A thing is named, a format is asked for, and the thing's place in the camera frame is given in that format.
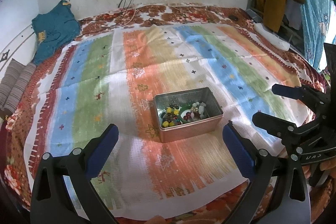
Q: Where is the pastel stone bead bracelet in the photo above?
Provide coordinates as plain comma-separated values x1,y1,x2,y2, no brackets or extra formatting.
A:
190,101,207,120

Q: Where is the multicolour glass bead bracelet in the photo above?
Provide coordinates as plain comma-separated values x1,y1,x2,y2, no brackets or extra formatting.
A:
162,105,195,125

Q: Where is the green jade bangle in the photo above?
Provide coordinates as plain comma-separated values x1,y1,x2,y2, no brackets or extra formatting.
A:
178,105,200,124

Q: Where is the metal tin box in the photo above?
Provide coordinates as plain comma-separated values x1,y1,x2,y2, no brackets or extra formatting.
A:
154,87,223,143

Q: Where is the yellow brown bead bracelet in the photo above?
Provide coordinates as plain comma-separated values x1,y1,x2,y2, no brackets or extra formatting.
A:
158,103,182,128

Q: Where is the person's right hand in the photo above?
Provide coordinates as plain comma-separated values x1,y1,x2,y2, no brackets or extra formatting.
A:
302,152,335,179

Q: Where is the white power strip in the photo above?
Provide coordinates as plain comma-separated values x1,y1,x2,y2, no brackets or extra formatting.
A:
253,23,290,52

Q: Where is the blue dotted hanging fabric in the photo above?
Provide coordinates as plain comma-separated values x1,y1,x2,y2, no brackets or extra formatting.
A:
301,0,335,72

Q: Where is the black round object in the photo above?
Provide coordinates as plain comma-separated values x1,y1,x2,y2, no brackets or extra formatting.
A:
228,14,239,22

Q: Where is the striped colourful woven cloth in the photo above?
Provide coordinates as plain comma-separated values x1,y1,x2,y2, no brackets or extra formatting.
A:
24,24,312,220

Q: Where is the grey striped pillow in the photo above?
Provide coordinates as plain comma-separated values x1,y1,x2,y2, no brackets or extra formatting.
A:
1,59,37,117

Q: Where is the teal knitted sweater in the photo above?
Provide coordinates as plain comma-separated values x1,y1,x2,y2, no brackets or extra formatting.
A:
32,0,80,65

